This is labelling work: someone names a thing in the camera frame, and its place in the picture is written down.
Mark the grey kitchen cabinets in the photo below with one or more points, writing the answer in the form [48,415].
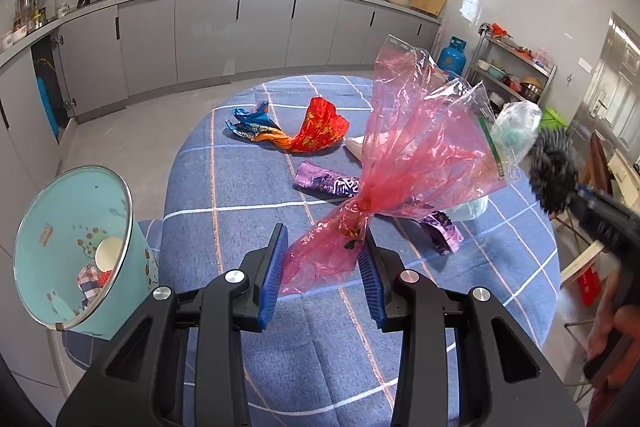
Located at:
[125,51]

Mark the pink cellophane wrapper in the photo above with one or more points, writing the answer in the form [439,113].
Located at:
[431,143]

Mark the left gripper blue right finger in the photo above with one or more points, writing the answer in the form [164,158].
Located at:
[372,285]

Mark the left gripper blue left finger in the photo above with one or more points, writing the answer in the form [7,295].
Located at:
[270,274]

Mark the purple snack wrapper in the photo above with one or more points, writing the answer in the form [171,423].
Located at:
[445,236]

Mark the metal storage shelf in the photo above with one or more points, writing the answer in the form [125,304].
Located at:
[512,72]

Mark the red blue snack wrapper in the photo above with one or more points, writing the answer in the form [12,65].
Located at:
[297,130]

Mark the teal enamel trash bin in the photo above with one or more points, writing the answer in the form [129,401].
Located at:
[55,275]

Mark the cardboard box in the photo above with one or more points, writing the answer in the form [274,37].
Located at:
[432,8]

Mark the blue gas cylinder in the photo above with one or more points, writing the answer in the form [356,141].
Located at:
[452,57]

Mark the white paper cup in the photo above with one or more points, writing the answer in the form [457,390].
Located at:
[107,254]

